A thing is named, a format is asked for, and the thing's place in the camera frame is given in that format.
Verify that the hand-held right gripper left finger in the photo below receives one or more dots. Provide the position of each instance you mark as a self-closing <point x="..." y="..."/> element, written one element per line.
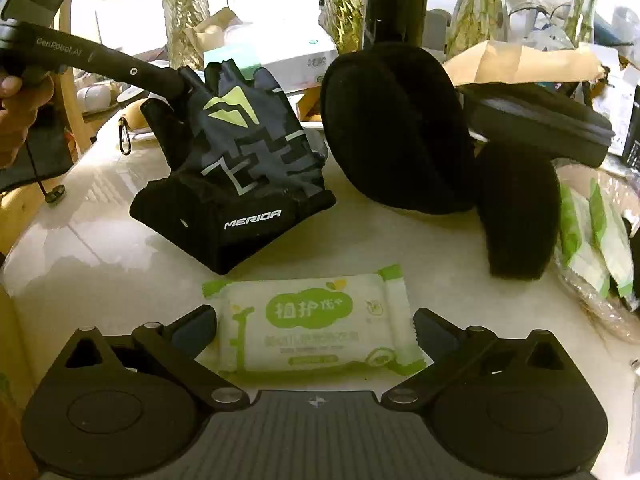
<point x="196" y="334"/>

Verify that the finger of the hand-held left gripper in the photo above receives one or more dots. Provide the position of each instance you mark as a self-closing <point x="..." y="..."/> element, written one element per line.
<point x="150" y="72"/>

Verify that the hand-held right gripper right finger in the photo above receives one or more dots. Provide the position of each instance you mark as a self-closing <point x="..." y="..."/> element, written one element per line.
<point x="431" y="334"/>

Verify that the green white wet wipes packet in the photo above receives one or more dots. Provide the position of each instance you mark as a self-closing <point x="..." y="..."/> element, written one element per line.
<point x="310" y="325"/>

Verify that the black patterned cycling glove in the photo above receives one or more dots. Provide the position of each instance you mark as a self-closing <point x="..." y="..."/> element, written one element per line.
<point x="235" y="170"/>

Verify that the black foam sponge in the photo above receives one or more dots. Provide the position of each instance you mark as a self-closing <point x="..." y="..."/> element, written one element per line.
<point x="517" y="215"/>

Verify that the person's left hand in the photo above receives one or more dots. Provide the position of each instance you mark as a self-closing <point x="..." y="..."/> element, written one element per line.
<point x="20" y="115"/>

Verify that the wooden toy with carabiner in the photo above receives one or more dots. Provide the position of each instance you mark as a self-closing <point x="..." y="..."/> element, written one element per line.
<point x="131" y="120"/>

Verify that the white blue bottle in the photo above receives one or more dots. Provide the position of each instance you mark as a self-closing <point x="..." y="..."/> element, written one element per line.
<point x="92" y="97"/>

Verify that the bamboo plant in glass vase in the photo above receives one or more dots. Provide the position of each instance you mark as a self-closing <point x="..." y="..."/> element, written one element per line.
<point x="345" y="5"/>
<point x="475" y="10"/>
<point x="582" y="5"/>
<point x="182" y="10"/>

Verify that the black cloth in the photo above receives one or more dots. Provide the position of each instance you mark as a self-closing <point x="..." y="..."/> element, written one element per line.
<point x="50" y="152"/>

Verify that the large white package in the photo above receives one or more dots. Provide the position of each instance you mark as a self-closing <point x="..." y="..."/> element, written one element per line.
<point x="295" y="57"/>

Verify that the clear glass bowl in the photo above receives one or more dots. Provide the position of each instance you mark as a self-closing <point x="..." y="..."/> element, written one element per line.
<point x="600" y="310"/>

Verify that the small green wipes packet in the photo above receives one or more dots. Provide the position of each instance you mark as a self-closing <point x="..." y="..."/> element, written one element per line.
<point x="615" y="240"/>
<point x="580" y="240"/>

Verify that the black zippered case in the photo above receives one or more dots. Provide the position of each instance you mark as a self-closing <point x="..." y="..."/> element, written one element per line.
<point x="540" y="122"/>

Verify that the black thermos bottle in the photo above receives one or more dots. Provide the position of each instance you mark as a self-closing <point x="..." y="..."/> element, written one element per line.
<point x="395" y="5"/>

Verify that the brown paper envelope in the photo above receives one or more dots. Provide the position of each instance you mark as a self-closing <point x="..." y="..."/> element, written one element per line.
<point x="525" y="62"/>

